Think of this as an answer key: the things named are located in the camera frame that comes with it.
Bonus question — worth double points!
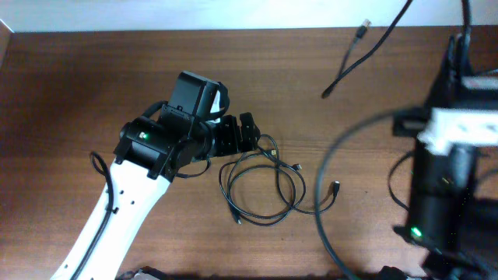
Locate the long black usb cable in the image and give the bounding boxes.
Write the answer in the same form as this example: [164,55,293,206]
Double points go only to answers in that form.
[321,0,473,100]

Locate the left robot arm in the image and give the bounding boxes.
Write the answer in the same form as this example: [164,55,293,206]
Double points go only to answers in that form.
[52,71,261,279]

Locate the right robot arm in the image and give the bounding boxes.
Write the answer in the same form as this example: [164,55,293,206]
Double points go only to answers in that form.
[392,35,497,279]

